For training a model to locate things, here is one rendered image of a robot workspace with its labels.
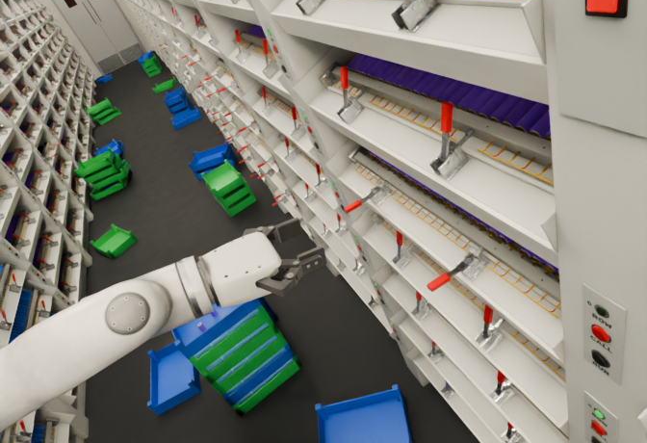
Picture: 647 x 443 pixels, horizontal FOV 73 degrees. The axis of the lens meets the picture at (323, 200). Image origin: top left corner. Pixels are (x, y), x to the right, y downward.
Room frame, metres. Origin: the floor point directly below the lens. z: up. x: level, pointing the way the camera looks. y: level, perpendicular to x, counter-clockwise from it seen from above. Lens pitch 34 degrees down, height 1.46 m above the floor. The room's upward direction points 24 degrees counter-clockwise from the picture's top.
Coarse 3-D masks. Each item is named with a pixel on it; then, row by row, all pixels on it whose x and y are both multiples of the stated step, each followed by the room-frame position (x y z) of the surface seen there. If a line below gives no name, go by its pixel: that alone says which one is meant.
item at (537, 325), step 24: (336, 168) 0.86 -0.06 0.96; (384, 168) 0.77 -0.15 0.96; (360, 192) 0.76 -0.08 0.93; (384, 216) 0.66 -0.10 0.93; (408, 216) 0.62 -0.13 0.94; (432, 240) 0.54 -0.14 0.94; (456, 240) 0.51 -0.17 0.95; (480, 288) 0.41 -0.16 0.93; (504, 288) 0.39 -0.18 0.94; (528, 288) 0.37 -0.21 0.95; (504, 312) 0.36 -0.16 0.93; (528, 312) 0.34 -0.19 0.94; (552, 312) 0.32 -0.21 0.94; (528, 336) 0.33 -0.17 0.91; (552, 336) 0.30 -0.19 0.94
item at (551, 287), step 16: (368, 160) 0.80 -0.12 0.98; (384, 176) 0.72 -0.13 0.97; (416, 192) 0.63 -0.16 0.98; (432, 208) 0.57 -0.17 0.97; (448, 224) 0.54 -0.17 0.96; (464, 224) 0.50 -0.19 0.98; (480, 240) 0.46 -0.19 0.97; (496, 256) 0.42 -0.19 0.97; (512, 256) 0.41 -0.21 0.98; (496, 272) 0.41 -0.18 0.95; (528, 272) 0.37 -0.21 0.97; (544, 288) 0.34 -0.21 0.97
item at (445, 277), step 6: (462, 264) 0.45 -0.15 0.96; (468, 264) 0.44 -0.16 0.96; (456, 270) 0.44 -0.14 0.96; (462, 270) 0.44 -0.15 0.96; (438, 276) 0.44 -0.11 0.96; (444, 276) 0.43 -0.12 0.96; (450, 276) 0.43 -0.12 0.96; (432, 282) 0.43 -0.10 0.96; (438, 282) 0.43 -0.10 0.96; (444, 282) 0.43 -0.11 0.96; (432, 288) 0.42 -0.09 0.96
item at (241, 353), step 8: (272, 328) 1.14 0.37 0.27; (256, 336) 1.12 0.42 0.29; (264, 336) 1.13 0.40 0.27; (248, 344) 1.11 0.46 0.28; (256, 344) 1.11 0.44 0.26; (240, 352) 1.09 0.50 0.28; (248, 352) 1.10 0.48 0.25; (224, 360) 1.08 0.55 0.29; (232, 360) 1.08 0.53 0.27; (240, 360) 1.09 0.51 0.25; (216, 368) 1.06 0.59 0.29; (224, 368) 1.07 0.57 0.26; (208, 376) 1.05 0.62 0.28; (216, 376) 1.06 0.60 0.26
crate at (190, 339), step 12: (252, 300) 1.14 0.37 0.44; (228, 312) 1.17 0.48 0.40; (240, 312) 1.12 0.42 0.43; (192, 324) 1.20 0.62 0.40; (204, 324) 1.17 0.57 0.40; (216, 324) 1.09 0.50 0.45; (228, 324) 1.10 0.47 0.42; (180, 336) 1.16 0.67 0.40; (192, 336) 1.14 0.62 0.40; (204, 336) 1.08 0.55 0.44; (216, 336) 1.09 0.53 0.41; (180, 348) 1.05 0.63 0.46; (192, 348) 1.06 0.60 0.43
